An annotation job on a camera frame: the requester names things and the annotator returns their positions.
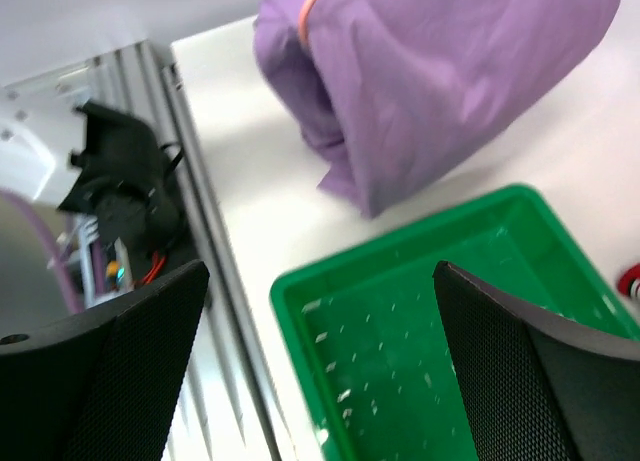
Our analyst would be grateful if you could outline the green plastic tray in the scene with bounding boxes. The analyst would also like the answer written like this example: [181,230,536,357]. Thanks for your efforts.
[271,185,639,461]

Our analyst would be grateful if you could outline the aluminium front frame rail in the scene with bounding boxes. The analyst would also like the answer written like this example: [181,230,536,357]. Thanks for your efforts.
[89,39,321,461]

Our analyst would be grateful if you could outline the pink hanger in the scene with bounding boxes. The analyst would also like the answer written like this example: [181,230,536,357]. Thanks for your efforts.
[297,0,318,46]

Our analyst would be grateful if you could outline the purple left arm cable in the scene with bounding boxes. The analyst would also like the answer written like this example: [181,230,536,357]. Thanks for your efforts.
[0,189,84,315]

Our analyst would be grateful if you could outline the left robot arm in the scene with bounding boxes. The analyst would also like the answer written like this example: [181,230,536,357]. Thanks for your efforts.
[1,90,183,285]

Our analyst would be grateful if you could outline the purple trousers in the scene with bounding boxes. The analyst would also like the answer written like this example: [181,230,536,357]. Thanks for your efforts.
[253,0,621,217]

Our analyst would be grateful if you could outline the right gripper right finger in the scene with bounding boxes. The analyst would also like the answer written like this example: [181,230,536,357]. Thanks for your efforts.
[433,261,639,460]

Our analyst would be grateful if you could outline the red trousers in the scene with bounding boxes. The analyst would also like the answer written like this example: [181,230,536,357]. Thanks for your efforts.
[617,263,640,300]

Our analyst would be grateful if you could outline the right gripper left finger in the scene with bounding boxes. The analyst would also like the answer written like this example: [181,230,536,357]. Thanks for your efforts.
[1,260,209,460]

